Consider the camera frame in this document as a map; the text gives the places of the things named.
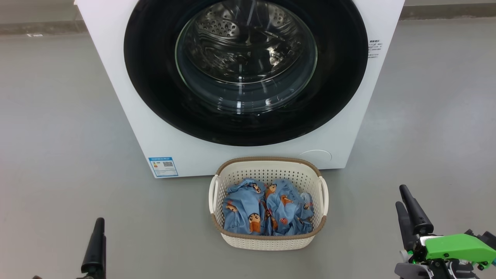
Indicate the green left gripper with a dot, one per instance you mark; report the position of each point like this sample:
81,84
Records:
93,276

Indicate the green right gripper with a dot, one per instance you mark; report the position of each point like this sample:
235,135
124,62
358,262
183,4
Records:
453,246

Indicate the black glass washer door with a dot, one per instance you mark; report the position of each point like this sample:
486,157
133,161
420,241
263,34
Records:
155,89

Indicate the white front-load washing machine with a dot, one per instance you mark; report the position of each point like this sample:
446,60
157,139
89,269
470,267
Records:
116,89

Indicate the stainless steel washing machine drum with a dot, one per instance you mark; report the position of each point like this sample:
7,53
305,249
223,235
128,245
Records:
232,38

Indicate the blue energy label sticker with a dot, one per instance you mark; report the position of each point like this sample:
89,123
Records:
162,166

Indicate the round white filter cover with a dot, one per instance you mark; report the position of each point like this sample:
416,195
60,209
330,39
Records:
316,156

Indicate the cream perforated laundry basket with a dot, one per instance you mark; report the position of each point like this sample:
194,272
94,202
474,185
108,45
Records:
267,242

